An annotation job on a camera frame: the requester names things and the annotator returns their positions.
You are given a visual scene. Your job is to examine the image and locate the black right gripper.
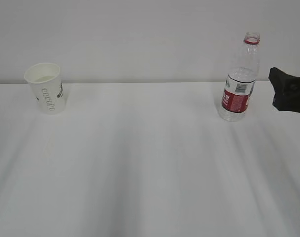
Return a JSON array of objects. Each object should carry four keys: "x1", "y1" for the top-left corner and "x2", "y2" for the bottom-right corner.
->
[{"x1": 268, "y1": 67, "x2": 300, "y2": 113}]

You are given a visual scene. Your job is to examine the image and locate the clear plastic water bottle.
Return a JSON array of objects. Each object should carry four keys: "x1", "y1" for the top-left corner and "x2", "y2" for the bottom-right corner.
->
[{"x1": 218, "y1": 32, "x2": 260, "y2": 122}]

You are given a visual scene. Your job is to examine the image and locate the white paper coffee cup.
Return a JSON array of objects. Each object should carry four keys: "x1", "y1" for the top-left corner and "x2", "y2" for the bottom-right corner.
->
[{"x1": 24, "y1": 63, "x2": 66, "y2": 115}]

